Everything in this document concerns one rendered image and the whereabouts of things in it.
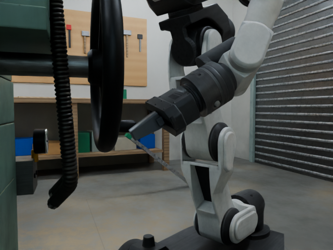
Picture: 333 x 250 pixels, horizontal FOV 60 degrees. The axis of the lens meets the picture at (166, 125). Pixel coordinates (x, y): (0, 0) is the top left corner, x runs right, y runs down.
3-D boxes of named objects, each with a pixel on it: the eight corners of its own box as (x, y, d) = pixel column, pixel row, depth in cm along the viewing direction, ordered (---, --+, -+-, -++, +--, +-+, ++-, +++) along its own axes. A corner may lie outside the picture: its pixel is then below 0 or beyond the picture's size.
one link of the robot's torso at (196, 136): (201, 150, 121) (185, 35, 110) (240, 154, 109) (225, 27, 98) (179, 163, 110) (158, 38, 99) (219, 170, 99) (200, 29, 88)
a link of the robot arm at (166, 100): (185, 150, 51) (237, 115, 54) (163, 103, 47) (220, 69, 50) (157, 131, 62) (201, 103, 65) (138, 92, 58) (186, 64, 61)
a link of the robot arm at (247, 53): (246, 94, 60) (263, 46, 65) (259, 71, 52) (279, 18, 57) (216, 83, 61) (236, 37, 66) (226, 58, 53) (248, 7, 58)
